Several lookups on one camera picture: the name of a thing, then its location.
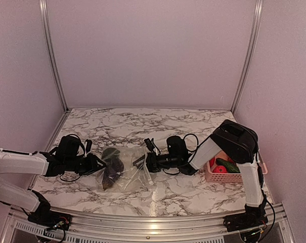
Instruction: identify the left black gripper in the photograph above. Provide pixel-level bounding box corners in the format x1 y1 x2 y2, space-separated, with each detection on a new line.
65 153 106 176

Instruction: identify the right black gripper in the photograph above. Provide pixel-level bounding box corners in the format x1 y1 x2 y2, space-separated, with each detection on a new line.
133 152 180 173

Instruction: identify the clear zip top bag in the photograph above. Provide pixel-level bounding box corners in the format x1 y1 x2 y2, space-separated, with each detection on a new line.
96 147 155 192

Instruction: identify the dark fake eggplant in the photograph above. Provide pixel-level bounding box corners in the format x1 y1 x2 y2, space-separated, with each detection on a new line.
102 157 124 190

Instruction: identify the green fake cucumber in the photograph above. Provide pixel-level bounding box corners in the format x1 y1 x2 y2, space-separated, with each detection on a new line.
215 158 240 174

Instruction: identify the green fake leafy vegetable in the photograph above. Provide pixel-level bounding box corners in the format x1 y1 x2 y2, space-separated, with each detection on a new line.
101 147 120 160

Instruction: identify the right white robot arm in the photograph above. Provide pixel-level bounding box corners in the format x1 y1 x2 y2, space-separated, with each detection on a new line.
133 119 266 227

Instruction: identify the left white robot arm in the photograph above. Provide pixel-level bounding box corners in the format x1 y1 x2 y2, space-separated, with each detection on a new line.
0 134 106 225

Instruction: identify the pink plastic basket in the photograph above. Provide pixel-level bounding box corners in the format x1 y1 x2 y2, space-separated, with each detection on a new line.
203 151 268 183

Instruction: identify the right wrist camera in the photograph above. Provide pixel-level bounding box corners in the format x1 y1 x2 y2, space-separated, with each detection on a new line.
144 138 160 155

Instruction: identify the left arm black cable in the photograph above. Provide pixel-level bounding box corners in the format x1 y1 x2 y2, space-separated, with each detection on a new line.
59 134 93 182

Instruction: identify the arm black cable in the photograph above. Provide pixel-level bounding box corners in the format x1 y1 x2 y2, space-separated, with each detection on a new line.
162 133 199 176
59 134 93 182

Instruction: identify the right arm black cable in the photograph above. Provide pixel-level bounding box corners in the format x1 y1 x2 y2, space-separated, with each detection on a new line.
162 133 199 176

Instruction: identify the front aluminium rail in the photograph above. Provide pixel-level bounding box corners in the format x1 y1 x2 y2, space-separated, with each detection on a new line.
6 202 289 243

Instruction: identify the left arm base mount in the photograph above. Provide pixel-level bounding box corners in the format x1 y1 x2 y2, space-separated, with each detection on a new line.
27 190 71 231

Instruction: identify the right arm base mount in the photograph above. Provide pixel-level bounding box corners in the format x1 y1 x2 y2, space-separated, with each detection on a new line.
223 205 268 232

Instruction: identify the left aluminium frame post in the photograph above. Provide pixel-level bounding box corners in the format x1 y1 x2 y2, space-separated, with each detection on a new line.
39 0 69 113

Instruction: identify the aluminium frame post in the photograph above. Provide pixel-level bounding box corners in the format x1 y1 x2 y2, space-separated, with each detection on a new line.
231 0 264 114
39 0 69 113

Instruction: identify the right aluminium frame post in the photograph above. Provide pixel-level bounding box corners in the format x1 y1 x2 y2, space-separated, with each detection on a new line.
231 0 264 114

